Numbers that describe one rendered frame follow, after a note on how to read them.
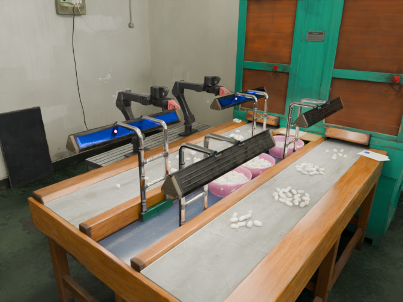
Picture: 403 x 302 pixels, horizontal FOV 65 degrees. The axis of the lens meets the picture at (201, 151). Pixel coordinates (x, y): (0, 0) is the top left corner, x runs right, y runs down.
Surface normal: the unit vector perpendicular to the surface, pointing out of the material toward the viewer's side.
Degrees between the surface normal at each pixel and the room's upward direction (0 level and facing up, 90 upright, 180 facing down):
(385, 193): 90
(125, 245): 0
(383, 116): 90
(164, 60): 89
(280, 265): 0
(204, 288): 0
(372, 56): 90
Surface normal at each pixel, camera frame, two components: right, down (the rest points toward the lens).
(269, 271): 0.02, -0.93
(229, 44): -0.58, 0.29
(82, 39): 0.81, 0.23
